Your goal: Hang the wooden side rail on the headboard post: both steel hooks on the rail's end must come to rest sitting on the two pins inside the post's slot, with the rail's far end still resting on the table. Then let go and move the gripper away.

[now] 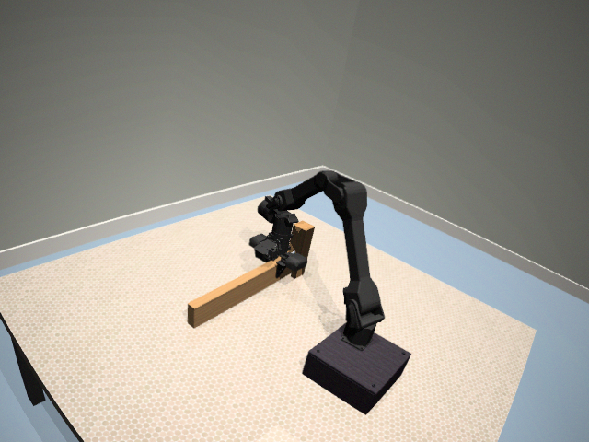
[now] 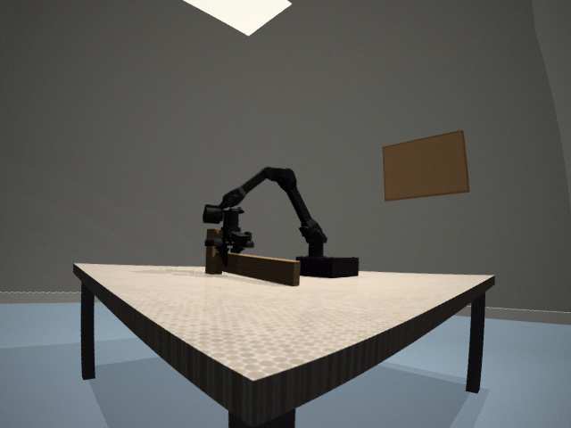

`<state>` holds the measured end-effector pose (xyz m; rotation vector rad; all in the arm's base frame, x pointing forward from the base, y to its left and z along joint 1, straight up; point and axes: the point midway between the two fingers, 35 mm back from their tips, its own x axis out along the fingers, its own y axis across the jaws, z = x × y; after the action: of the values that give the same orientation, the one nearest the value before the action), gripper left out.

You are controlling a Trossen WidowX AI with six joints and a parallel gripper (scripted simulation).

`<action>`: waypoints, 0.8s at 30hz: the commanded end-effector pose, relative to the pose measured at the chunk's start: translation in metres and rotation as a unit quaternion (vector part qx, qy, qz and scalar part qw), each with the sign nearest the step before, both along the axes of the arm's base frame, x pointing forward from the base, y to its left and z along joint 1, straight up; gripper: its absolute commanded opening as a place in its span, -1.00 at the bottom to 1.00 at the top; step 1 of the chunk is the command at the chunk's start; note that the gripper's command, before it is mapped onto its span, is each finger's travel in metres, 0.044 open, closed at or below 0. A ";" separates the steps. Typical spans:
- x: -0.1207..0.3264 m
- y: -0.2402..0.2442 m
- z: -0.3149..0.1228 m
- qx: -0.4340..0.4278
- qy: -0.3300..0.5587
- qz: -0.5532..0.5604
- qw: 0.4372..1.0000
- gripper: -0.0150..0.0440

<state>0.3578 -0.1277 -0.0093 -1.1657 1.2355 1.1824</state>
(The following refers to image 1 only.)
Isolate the light brown wooden board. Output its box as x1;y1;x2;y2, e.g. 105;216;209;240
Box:
187;256;292;329

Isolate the wooden post with slot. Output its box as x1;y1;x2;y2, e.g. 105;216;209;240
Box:
288;221;315;279

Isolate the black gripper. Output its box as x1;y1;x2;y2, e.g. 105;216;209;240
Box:
248;230;307;278

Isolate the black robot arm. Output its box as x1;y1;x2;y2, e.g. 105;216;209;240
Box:
254;170;386;351

